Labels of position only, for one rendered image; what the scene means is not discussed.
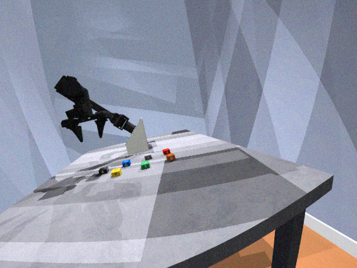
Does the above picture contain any yellow block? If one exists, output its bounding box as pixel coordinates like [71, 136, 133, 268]
[111, 168, 122, 177]

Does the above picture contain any blue block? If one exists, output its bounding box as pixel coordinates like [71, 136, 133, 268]
[122, 160, 131, 167]

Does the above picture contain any green block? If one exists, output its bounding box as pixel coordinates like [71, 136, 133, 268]
[141, 161, 150, 170]

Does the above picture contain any orange block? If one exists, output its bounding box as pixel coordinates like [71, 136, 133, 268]
[166, 153, 175, 161]

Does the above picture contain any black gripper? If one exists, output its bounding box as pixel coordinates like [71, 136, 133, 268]
[61, 100, 111, 142]

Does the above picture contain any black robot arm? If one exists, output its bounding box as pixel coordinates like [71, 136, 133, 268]
[54, 75, 136, 134]

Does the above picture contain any red block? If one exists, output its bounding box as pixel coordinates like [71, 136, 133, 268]
[162, 148, 170, 155]

